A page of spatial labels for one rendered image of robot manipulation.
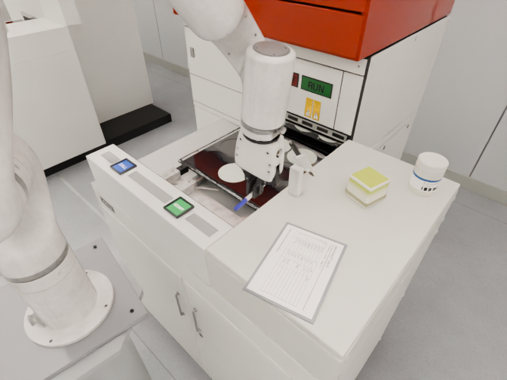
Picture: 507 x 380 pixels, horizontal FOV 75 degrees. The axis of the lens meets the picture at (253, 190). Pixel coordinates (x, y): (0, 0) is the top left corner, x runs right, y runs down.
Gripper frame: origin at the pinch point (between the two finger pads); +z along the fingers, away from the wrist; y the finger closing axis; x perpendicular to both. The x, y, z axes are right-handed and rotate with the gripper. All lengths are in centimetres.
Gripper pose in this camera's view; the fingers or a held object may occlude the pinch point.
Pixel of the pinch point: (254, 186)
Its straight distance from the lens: 75.7
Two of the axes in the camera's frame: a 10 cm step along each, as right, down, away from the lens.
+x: -6.0, 5.3, -6.0
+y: -8.0, -4.7, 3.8
